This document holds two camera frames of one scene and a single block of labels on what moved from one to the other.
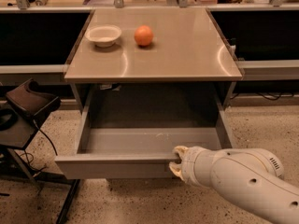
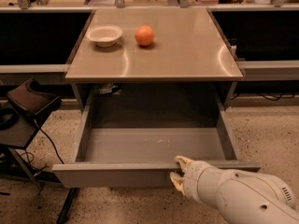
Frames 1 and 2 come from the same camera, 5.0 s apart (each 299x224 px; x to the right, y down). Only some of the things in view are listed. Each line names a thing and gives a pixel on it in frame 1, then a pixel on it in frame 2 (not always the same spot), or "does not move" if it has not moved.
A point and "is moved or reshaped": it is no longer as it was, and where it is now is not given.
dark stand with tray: x=25 y=104 does not move
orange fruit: x=143 y=35 does not move
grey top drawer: x=140 y=153 is moved or reshaped
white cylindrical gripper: x=191 y=164 -> x=196 y=178
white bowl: x=103 y=35 does not move
